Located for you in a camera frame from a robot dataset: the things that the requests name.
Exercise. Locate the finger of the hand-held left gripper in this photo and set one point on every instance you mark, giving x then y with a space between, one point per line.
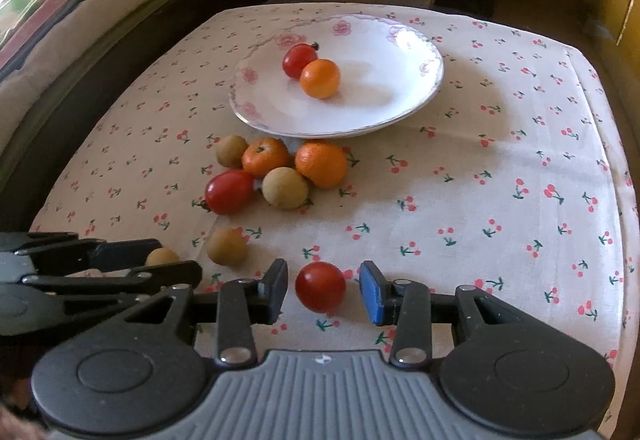
125 251
170 275

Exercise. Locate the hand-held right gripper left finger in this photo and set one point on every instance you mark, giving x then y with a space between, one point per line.
275 292

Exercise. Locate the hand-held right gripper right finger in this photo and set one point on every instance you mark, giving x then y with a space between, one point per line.
372 295

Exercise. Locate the brown longan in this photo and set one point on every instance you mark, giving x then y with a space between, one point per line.
285 188
162 256
230 150
226 246

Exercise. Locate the red cherry tomato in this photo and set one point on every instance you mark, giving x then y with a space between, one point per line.
229 191
320 286

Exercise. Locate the orange with green stem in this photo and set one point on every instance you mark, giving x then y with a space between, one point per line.
265 157

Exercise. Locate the large orange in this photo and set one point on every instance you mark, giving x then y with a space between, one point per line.
321 164

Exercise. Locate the white floral plate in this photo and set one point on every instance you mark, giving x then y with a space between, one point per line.
370 84

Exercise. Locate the smooth orange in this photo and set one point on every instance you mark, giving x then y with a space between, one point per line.
321 78

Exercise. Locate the red tomato with stem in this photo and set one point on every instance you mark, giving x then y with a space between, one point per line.
296 59

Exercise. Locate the cherry print tablecloth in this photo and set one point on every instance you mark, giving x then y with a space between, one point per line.
500 200

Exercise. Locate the beige mattress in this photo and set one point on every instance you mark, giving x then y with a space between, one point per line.
100 4

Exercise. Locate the dark wooden bed frame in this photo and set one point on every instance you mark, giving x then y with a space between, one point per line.
150 49

